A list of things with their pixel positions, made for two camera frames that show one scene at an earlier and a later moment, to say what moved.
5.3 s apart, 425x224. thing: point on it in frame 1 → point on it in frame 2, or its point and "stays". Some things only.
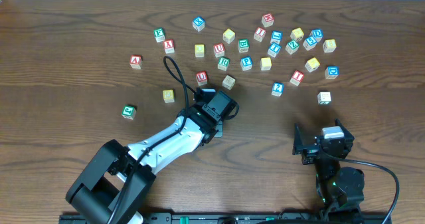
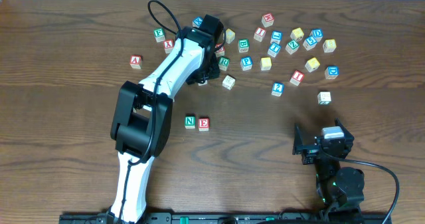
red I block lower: (297, 78) stays
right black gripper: (312, 149) stays
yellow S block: (265, 64) stays
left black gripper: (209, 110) → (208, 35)
